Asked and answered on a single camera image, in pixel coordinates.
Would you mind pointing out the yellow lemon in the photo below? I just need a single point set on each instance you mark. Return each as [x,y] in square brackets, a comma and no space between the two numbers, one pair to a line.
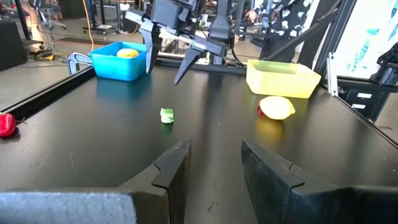
[276,107]
[127,53]

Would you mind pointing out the blue plastic basket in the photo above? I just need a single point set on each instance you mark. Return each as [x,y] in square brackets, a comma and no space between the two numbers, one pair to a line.
[115,67]

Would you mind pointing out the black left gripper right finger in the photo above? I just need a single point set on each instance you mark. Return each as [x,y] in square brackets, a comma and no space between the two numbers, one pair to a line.
[273,193]

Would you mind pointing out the black cabinet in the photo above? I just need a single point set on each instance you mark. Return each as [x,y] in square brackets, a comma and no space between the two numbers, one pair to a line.
[11,43]

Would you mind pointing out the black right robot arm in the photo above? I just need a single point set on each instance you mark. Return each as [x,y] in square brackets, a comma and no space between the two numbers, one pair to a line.
[220,18]

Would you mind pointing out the black table edge rail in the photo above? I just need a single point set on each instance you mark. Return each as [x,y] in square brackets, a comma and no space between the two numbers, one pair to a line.
[46,93]

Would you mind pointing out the yellow plastic basket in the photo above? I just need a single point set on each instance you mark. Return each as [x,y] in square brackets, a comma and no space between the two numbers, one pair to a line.
[280,82]

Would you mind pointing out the person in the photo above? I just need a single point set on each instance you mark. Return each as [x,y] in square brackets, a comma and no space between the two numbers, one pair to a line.
[286,25]

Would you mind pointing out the black frame post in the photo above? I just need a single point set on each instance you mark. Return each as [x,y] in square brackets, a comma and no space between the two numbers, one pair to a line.
[335,34]

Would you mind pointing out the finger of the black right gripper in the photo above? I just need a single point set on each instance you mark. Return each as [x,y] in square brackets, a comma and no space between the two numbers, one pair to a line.
[151,43]
[188,60]

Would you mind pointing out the grey metal clamp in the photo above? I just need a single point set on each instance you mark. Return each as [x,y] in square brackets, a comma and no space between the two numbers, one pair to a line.
[76,59]

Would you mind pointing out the black control box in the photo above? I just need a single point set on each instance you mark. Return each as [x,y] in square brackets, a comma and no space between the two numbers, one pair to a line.
[367,99]

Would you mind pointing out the red bell pepper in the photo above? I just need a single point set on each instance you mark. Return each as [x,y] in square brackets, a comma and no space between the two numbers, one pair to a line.
[6,125]
[259,109]

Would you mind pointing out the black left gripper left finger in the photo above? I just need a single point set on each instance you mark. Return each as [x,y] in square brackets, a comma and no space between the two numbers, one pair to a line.
[161,186]

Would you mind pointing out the green bell pepper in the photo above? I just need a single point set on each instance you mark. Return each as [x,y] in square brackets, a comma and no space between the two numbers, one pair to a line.
[167,115]

